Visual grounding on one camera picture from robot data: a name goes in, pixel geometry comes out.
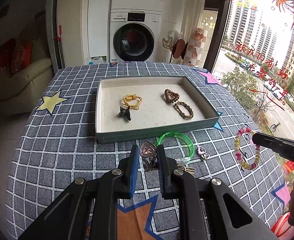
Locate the beige hair clip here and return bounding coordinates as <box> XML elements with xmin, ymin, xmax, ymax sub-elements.
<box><xmin>178</xmin><ymin>165</ymin><xmax>195</xmax><ymax>176</ymax></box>

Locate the green jewelry tray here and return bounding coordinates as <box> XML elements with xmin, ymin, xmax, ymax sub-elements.
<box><xmin>95</xmin><ymin>76</ymin><xmax>220</xmax><ymax>144</ymax></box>

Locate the red cushion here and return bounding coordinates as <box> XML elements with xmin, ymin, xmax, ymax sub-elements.
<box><xmin>10</xmin><ymin>41</ymin><xmax>32</xmax><ymax>75</ymax></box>

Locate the yellow hair tie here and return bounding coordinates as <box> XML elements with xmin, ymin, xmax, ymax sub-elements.
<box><xmin>121</xmin><ymin>93</ymin><xmax>143</xmax><ymax>111</ymax></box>

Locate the red handled mop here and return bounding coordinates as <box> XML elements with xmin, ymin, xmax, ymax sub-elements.
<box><xmin>53</xmin><ymin>25</ymin><xmax>65</xmax><ymax>69</ymax></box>

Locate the green translucent bangle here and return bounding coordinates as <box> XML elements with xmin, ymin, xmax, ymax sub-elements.
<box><xmin>156</xmin><ymin>132</ymin><xmax>195</xmax><ymax>164</ymax></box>

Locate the brown braided bracelet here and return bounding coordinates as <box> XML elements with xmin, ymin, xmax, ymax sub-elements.
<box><xmin>173</xmin><ymin>101</ymin><xmax>195</xmax><ymax>120</ymax></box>

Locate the brown round hanging item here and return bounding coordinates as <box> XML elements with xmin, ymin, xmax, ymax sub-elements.
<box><xmin>171</xmin><ymin>39</ymin><xmax>188</xmax><ymax>60</ymax></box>

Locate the cream sofa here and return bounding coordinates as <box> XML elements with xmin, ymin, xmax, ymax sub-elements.
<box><xmin>0</xmin><ymin>58</ymin><xmax>54</xmax><ymax>115</ymax></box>

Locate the black claw hair clip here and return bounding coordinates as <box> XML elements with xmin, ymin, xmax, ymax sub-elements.
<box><xmin>118</xmin><ymin>106</ymin><xmax>132</xmax><ymax>121</ymax></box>

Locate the pink checked bag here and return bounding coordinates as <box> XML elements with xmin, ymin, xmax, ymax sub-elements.
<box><xmin>183</xmin><ymin>27</ymin><xmax>208</xmax><ymax>67</ymax></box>

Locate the white washing machine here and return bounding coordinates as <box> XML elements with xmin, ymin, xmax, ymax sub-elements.
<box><xmin>109</xmin><ymin>9</ymin><xmax>162</xmax><ymax>63</ymax></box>

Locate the pink heart gem brooch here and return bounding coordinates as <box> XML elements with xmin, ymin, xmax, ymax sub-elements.
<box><xmin>139</xmin><ymin>140</ymin><xmax>158</xmax><ymax>172</ymax></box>

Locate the brown spiral hair tie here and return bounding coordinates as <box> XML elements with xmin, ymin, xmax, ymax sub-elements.
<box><xmin>164</xmin><ymin>88</ymin><xmax>181</xmax><ymax>105</ymax></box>

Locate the pink yellow spiral bracelet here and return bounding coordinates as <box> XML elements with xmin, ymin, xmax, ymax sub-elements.
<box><xmin>234</xmin><ymin>127</ymin><xmax>262</xmax><ymax>171</ymax></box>

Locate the purple gem charm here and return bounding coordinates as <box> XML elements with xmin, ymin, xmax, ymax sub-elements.
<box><xmin>197</xmin><ymin>146</ymin><xmax>209</xmax><ymax>161</ymax></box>

